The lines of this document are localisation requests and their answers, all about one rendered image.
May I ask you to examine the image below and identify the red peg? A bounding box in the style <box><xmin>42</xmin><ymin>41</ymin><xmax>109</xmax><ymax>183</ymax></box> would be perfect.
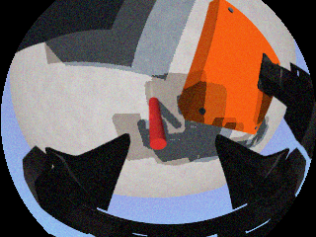
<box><xmin>149</xmin><ymin>98</ymin><xmax>166</xmax><ymax>150</ymax></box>

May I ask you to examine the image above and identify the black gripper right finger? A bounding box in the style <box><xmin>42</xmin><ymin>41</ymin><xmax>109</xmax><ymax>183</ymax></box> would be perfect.
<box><xmin>214</xmin><ymin>134</ymin><xmax>289</xmax><ymax>209</ymax></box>

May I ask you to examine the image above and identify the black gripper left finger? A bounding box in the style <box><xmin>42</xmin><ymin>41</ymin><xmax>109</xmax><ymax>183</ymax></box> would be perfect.
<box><xmin>44</xmin><ymin>134</ymin><xmax>130</xmax><ymax>210</ymax></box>

